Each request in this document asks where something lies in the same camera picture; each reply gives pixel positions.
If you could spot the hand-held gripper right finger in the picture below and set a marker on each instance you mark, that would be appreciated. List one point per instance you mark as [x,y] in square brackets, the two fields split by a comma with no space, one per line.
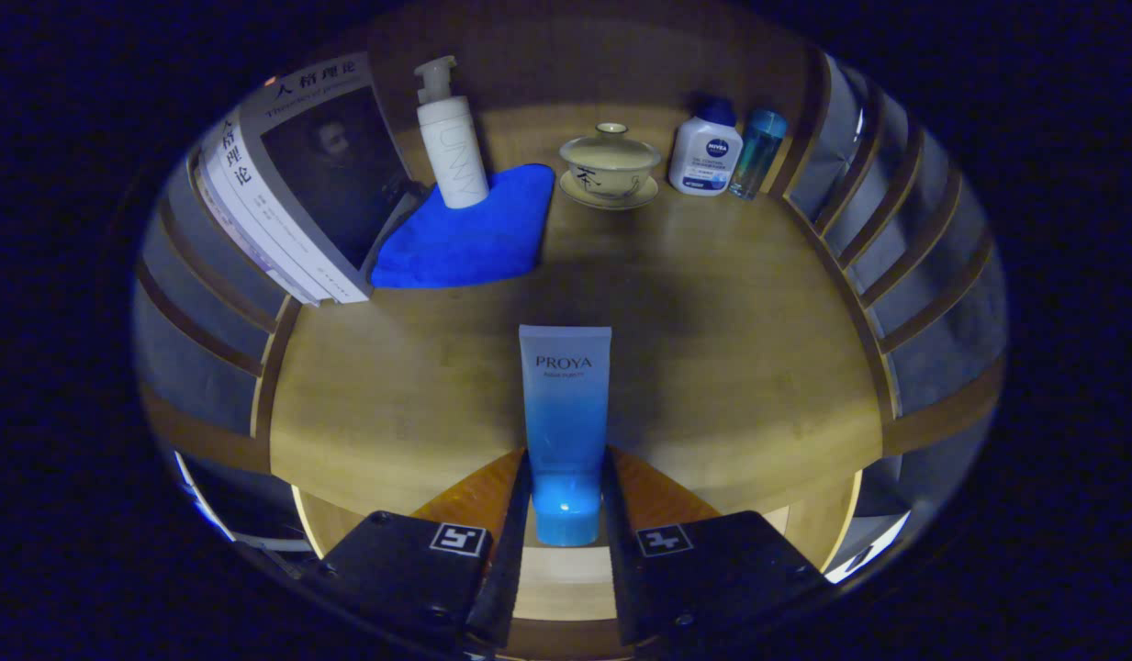
[618,560]

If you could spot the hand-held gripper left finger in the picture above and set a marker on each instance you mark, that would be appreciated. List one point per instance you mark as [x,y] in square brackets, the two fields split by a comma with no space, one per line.
[513,560]

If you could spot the blue cosmetic tube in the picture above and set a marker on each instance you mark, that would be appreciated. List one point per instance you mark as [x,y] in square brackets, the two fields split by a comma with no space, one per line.
[566,413]

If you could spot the wooden countertop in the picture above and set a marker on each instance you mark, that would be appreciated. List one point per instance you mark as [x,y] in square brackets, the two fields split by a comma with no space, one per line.
[712,367]

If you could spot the wooden cabinet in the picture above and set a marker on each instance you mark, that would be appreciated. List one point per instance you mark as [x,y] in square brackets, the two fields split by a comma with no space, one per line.
[621,55]

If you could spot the blue folded cloth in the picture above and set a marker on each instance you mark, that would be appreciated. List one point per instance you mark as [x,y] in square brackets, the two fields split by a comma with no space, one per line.
[474,239]

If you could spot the lidded ceramic teacup with saucer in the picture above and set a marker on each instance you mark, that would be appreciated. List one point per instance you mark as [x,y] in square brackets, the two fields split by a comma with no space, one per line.
[610,165]

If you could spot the white pump bottle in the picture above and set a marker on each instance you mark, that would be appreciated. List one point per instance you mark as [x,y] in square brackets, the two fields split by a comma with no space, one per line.
[455,156]

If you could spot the white lotion bottle blue cap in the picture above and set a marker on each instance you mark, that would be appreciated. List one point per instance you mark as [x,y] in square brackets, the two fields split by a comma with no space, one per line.
[706,156]

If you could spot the white book with portrait cover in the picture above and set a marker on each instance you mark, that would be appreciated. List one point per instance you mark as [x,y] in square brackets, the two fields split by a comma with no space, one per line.
[336,174]

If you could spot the clear blue bottle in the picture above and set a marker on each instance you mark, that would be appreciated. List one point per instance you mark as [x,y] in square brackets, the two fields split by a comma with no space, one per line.
[756,156]

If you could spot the pale purple book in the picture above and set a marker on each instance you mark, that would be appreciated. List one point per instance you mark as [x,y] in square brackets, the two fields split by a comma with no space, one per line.
[230,229]

